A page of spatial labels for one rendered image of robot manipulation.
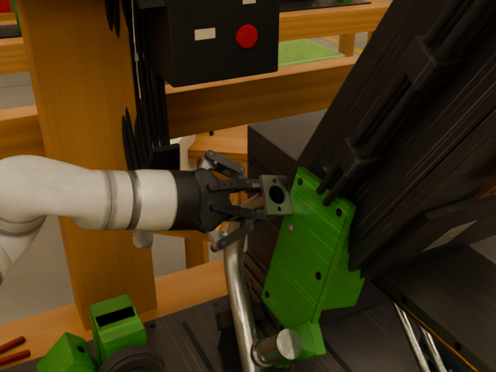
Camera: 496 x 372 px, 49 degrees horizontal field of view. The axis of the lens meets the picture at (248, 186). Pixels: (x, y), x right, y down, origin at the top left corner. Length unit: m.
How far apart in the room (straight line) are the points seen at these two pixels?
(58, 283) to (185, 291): 1.61
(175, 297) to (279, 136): 0.41
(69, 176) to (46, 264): 2.23
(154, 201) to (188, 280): 0.54
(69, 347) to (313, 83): 0.72
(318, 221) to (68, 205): 0.30
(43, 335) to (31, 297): 1.56
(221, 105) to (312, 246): 0.43
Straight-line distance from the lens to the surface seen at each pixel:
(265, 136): 0.89
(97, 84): 0.86
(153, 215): 0.64
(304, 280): 0.72
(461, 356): 0.72
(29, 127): 0.96
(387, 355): 1.00
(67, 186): 0.60
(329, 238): 0.67
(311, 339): 0.72
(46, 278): 2.74
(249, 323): 0.81
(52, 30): 0.83
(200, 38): 0.77
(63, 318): 1.12
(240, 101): 1.06
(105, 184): 0.62
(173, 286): 1.15
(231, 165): 0.72
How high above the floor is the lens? 1.60
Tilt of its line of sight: 29 degrees down
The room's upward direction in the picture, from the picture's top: straight up
